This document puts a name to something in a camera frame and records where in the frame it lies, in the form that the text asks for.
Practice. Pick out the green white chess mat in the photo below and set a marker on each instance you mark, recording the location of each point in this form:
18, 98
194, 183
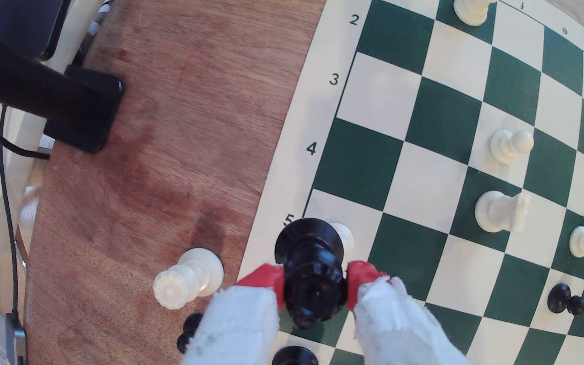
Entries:
424, 187

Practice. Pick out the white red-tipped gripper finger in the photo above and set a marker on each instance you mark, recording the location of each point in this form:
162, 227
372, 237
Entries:
236, 329
398, 329

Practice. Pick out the black chess pawn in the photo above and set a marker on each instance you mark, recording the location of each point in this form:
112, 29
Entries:
560, 299
294, 357
190, 329

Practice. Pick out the white chess rook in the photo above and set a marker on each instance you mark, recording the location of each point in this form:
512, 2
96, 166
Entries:
472, 10

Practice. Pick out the white chess queen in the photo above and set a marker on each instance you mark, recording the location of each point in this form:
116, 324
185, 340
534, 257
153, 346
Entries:
190, 276

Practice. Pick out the black stand pole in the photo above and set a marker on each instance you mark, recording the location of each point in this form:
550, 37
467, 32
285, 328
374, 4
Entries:
13, 76

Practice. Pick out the dark flat screen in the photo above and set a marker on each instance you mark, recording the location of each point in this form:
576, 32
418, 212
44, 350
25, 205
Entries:
13, 23

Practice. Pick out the black chess queen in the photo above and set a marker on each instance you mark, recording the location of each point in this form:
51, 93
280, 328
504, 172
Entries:
315, 284

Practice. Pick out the white chess knight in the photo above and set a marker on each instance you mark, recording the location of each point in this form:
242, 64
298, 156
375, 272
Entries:
497, 212

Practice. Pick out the black stand base block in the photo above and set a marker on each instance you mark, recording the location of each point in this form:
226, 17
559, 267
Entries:
89, 114

